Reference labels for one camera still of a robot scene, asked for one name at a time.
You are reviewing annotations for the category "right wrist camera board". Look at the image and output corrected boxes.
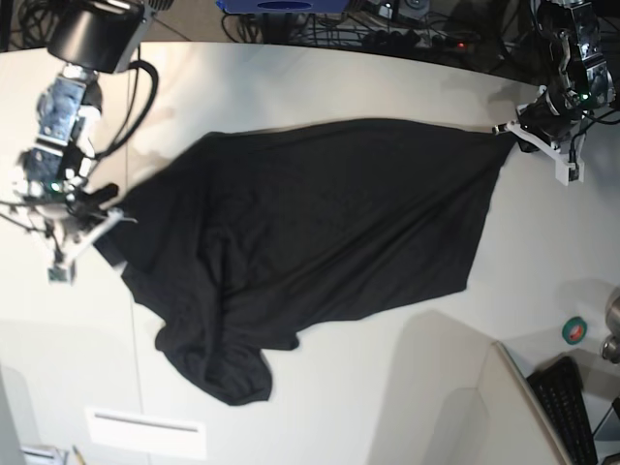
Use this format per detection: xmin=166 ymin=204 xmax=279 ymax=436
xmin=47 ymin=263 xmax=76 ymax=285

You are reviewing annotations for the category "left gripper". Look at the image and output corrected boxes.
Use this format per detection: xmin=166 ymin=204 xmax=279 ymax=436
xmin=511 ymin=91 xmax=589 ymax=160

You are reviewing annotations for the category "green tape roll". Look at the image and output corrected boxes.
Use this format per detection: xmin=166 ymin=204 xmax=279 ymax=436
xmin=561 ymin=317 xmax=588 ymax=346

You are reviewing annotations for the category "blue box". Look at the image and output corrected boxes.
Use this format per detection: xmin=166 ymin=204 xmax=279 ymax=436
xmin=216 ymin=0 xmax=350 ymax=14

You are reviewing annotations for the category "black keyboard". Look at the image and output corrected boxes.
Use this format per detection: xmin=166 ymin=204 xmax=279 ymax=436
xmin=527 ymin=356 xmax=598 ymax=465

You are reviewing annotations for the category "black t-shirt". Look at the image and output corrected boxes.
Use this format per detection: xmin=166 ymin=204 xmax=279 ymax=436
xmin=96 ymin=119 xmax=513 ymax=406

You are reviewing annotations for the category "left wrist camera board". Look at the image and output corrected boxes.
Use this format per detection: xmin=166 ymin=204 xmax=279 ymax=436
xmin=555 ymin=160 xmax=585 ymax=186

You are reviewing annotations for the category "beige divider panel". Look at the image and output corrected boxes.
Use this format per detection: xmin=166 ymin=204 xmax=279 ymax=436
xmin=477 ymin=342 xmax=571 ymax=464

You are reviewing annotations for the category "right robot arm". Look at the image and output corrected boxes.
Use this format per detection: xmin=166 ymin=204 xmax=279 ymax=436
xmin=9 ymin=1 xmax=171 ymax=269

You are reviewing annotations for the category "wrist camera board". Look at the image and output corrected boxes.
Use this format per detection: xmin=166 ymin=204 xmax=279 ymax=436
xmin=47 ymin=263 xmax=76 ymax=285
xmin=555 ymin=160 xmax=585 ymax=186

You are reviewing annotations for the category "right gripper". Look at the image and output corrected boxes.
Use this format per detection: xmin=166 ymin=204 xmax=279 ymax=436
xmin=21 ymin=183 xmax=126 ymax=262

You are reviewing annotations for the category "metal cylinder stand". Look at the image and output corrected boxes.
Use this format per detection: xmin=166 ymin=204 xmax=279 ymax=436
xmin=600 ymin=288 xmax=620 ymax=365

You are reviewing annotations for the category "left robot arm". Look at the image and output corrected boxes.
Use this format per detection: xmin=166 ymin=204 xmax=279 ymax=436
xmin=512 ymin=1 xmax=616 ymax=167

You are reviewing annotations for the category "pencil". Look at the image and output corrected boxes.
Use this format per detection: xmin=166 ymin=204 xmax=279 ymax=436
xmin=72 ymin=446 xmax=86 ymax=465

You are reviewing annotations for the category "black power strip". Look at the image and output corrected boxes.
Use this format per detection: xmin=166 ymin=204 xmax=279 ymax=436
xmin=362 ymin=28 xmax=482 ymax=52

